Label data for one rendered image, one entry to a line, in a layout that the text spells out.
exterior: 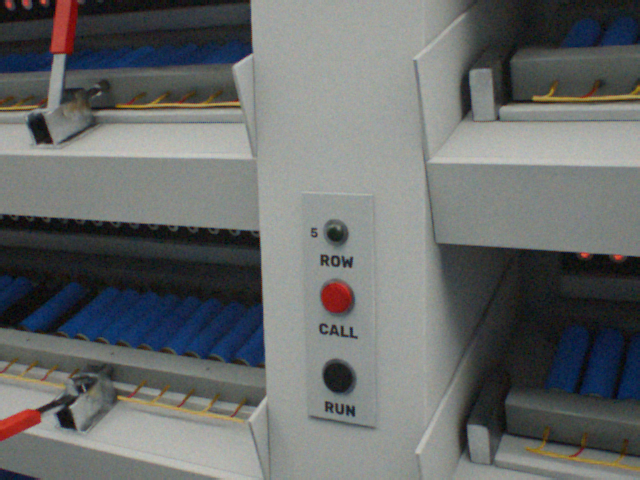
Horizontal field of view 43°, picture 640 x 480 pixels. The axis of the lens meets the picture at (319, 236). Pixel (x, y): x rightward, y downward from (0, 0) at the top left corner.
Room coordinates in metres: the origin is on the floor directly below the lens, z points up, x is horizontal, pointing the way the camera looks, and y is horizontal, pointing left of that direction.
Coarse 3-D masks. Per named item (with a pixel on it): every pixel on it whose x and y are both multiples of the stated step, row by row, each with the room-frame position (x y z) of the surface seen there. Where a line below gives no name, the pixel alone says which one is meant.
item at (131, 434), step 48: (0, 240) 0.77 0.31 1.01; (48, 240) 0.74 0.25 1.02; (96, 240) 0.71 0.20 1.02; (144, 240) 0.69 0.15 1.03; (0, 384) 0.58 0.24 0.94; (48, 432) 0.52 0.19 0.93; (96, 432) 0.51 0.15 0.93; (144, 432) 0.50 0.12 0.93; (192, 432) 0.49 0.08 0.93; (240, 432) 0.48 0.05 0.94
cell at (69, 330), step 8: (112, 288) 0.66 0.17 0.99; (96, 296) 0.65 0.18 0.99; (104, 296) 0.65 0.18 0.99; (112, 296) 0.65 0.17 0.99; (88, 304) 0.64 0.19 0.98; (96, 304) 0.64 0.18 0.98; (104, 304) 0.64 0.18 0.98; (80, 312) 0.63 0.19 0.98; (88, 312) 0.63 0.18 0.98; (96, 312) 0.63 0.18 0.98; (72, 320) 0.62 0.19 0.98; (80, 320) 0.62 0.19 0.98; (88, 320) 0.62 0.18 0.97; (64, 328) 0.61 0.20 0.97; (72, 328) 0.61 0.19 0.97; (80, 328) 0.61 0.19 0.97; (72, 336) 0.60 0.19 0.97
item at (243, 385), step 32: (0, 352) 0.60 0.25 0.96; (32, 352) 0.58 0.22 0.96; (64, 352) 0.57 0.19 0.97; (96, 352) 0.56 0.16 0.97; (128, 352) 0.55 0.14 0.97; (160, 352) 0.54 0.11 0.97; (160, 384) 0.53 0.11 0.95; (192, 384) 0.51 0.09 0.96; (224, 384) 0.50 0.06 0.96; (256, 384) 0.49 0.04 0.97
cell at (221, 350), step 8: (256, 304) 0.59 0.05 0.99; (248, 312) 0.58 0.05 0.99; (256, 312) 0.58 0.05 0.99; (240, 320) 0.57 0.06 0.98; (248, 320) 0.57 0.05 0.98; (256, 320) 0.58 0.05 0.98; (232, 328) 0.57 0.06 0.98; (240, 328) 0.56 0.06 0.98; (248, 328) 0.57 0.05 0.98; (256, 328) 0.57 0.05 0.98; (224, 336) 0.56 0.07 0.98; (232, 336) 0.56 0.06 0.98; (240, 336) 0.56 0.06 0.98; (248, 336) 0.56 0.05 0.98; (216, 344) 0.55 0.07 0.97; (224, 344) 0.55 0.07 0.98; (232, 344) 0.55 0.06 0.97; (240, 344) 0.55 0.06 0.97; (216, 352) 0.54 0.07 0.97; (224, 352) 0.54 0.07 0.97; (232, 352) 0.54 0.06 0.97; (224, 360) 0.54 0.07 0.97
